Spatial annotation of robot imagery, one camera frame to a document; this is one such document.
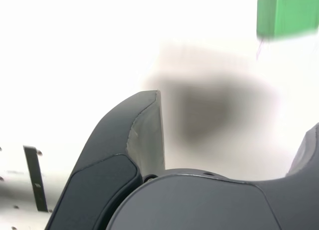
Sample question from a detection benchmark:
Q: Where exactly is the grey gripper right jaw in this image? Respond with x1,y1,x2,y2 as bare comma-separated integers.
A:
106,122,319,230

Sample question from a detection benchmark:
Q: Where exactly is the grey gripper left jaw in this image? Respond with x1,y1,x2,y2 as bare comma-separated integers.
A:
46,90,166,230

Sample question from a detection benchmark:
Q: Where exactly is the green cube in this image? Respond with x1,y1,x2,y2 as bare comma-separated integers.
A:
256,0,319,40

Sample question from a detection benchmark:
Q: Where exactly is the black tape strip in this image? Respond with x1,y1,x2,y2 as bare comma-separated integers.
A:
22,145,49,213

